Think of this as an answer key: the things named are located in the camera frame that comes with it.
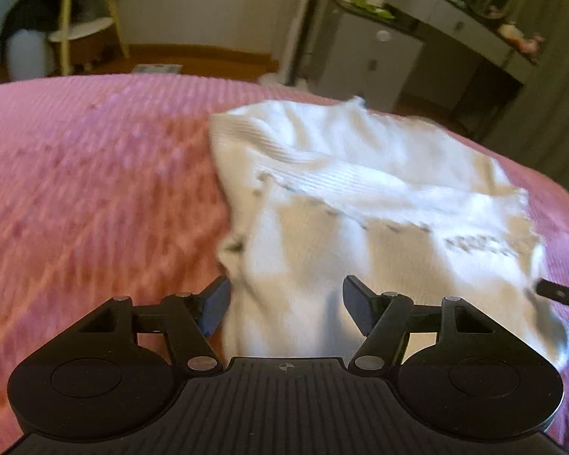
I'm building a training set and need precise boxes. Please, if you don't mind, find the dark cloth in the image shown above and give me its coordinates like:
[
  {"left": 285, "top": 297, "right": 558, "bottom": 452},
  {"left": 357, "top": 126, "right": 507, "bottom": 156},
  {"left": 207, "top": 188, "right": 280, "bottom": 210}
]
[{"left": 0, "top": 0, "right": 124, "bottom": 58}]

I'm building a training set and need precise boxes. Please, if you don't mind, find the white tower fan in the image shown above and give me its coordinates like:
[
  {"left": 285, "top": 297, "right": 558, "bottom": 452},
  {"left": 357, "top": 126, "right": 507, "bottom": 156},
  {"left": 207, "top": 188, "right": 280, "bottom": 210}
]
[{"left": 261, "top": 0, "right": 325, "bottom": 88}]

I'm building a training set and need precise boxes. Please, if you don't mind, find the pink white plush toy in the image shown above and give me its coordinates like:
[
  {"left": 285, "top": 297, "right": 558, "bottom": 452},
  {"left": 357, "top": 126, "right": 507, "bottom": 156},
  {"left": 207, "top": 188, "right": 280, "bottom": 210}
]
[{"left": 498, "top": 21, "right": 546, "bottom": 53}]

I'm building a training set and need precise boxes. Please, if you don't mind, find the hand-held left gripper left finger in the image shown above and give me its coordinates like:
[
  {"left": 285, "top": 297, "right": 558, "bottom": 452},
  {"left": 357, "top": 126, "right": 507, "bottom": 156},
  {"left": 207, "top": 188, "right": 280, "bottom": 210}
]
[{"left": 78, "top": 275, "right": 231, "bottom": 373}]

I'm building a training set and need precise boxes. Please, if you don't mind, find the white ribbed sweater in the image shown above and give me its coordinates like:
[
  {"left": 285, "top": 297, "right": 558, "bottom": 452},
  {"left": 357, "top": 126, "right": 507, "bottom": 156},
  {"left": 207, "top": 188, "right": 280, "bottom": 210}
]
[{"left": 209, "top": 96, "right": 569, "bottom": 370}]

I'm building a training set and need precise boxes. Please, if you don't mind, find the white waste bin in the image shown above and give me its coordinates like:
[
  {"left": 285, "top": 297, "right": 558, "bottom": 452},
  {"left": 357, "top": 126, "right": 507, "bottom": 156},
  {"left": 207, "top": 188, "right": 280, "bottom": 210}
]
[{"left": 5, "top": 28, "right": 55, "bottom": 81}]

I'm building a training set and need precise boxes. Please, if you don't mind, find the green cloth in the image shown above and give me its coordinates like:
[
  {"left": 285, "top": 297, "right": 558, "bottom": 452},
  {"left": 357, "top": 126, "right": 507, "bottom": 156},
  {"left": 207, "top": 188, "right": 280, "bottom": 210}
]
[{"left": 353, "top": 0, "right": 394, "bottom": 17}]

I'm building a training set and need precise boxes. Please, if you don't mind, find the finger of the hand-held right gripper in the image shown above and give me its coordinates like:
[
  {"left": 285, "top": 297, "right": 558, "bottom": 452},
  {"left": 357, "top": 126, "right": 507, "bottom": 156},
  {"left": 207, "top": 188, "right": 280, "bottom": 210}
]
[{"left": 535, "top": 279, "right": 569, "bottom": 314}]

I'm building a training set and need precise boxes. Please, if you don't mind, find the round white side table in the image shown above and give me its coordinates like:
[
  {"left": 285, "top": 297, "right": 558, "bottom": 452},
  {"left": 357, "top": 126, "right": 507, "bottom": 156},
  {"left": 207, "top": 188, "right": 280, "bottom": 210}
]
[{"left": 47, "top": 0, "right": 131, "bottom": 77}]

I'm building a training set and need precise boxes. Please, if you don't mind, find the grey dressing table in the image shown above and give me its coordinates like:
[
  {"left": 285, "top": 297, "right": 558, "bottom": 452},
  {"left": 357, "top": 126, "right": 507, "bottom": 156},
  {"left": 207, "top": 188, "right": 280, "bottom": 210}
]
[{"left": 393, "top": 0, "right": 541, "bottom": 138}]

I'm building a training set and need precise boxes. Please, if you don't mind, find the grey bedside cabinet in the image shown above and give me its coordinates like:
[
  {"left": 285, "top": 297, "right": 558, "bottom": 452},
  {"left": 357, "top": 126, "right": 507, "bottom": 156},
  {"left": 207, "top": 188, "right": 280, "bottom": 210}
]
[{"left": 308, "top": 0, "right": 425, "bottom": 112}]

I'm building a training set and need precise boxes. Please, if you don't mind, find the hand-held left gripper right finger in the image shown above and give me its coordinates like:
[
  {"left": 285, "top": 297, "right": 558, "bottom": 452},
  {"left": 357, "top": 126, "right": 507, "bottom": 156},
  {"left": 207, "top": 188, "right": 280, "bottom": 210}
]
[{"left": 342, "top": 275, "right": 497, "bottom": 373}]

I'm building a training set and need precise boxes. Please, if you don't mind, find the pink ribbed blanket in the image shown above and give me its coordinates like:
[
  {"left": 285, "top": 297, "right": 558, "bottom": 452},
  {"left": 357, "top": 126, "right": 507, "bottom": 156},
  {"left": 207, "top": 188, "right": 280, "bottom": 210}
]
[{"left": 0, "top": 73, "right": 569, "bottom": 455}]

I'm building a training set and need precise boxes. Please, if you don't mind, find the grey curtain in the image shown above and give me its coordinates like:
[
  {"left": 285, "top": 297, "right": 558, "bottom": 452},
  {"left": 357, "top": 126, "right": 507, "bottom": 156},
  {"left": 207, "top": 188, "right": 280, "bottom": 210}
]
[{"left": 526, "top": 0, "right": 569, "bottom": 176}]

